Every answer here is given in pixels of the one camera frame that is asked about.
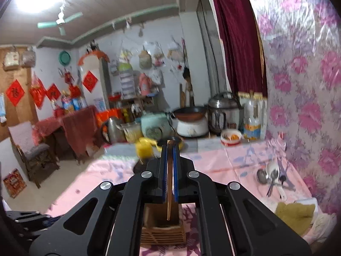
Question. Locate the white cloth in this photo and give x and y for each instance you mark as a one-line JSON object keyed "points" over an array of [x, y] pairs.
{"points": [[323, 226]]}

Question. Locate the silver pressure cooker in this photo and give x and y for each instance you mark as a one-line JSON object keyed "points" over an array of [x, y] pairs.
{"points": [[223, 112]]}

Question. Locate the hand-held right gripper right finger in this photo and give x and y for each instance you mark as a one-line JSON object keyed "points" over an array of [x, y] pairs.
{"points": [[175, 176]]}

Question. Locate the steel kettle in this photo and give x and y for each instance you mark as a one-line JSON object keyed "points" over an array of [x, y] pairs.
{"points": [[114, 130]]}

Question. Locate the black wok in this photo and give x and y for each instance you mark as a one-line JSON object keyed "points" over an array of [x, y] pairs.
{"points": [[190, 112]]}

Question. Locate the red printed box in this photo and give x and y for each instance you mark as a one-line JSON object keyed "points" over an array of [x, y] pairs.
{"points": [[14, 182]]}

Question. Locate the clear plastic oil bottle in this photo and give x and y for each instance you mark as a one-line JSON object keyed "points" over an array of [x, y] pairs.
{"points": [[251, 122]]}

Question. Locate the pink floral tablecloth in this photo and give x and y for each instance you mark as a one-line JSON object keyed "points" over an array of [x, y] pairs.
{"points": [[226, 162]]}

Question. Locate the green ceiling fan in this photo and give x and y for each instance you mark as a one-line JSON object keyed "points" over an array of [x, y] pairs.
{"points": [[60, 21]]}

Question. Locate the white ceramic spoon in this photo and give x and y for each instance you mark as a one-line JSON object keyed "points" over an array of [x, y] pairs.
{"points": [[272, 168]]}

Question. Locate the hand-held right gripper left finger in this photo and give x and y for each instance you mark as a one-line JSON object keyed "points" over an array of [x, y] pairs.
{"points": [[165, 176]]}

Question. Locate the small black spoon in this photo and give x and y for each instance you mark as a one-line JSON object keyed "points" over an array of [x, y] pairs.
{"points": [[282, 178]]}

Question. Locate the yellow cooking oil bottle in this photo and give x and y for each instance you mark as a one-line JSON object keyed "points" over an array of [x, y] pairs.
{"points": [[67, 104]]}

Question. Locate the yellow cup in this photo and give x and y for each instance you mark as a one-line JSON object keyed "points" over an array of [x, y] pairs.
{"points": [[143, 149]]}

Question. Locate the steel pot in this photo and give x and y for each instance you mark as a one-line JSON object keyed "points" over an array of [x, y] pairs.
{"points": [[132, 133]]}

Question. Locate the bamboo chopstick holder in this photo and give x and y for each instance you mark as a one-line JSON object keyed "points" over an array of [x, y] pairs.
{"points": [[159, 232]]}

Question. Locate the green round plate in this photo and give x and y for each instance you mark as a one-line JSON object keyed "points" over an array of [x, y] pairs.
{"points": [[65, 57]]}

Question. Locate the pink thermos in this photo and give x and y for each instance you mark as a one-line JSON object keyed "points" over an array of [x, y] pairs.
{"points": [[145, 85]]}

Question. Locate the light wooden chopstick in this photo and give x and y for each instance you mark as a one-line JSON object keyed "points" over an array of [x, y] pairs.
{"points": [[169, 165]]}

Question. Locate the white refrigerator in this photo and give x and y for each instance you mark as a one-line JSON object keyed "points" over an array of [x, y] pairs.
{"points": [[102, 85]]}

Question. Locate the yellow and black bowl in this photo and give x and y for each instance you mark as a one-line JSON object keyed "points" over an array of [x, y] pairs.
{"points": [[179, 143]]}

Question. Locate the stacked container with green lid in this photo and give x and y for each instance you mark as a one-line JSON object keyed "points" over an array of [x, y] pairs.
{"points": [[125, 82]]}

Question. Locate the red white bowl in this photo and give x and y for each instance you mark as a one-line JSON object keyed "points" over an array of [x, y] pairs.
{"points": [[231, 137]]}

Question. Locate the olive green cloth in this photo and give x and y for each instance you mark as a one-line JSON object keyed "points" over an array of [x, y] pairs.
{"points": [[293, 214]]}

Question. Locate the light green rice cooker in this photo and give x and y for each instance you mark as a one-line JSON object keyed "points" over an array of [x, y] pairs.
{"points": [[155, 124]]}

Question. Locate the white electric cooker base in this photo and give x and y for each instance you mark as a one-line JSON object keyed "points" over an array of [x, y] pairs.
{"points": [[193, 128]]}

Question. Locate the wooden chair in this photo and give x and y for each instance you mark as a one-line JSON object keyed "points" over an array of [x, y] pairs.
{"points": [[29, 144]]}

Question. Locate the steel spoon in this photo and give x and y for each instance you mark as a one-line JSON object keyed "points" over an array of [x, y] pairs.
{"points": [[274, 176], [262, 177]]}

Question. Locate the red paper square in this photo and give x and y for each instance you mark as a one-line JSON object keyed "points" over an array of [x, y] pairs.
{"points": [[89, 81], [15, 90], [53, 92]]}

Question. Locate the red plastic bag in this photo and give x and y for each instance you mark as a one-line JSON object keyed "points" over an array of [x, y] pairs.
{"points": [[37, 93]]}

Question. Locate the table with red cloth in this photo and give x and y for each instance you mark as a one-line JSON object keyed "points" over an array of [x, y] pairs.
{"points": [[77, 128]]}

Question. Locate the red basin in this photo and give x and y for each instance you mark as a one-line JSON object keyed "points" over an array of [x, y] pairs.
{"points": [[115, 96]]}

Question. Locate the maroon curtain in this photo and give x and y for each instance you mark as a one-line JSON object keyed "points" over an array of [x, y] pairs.
{"points": [[239, 45]]}

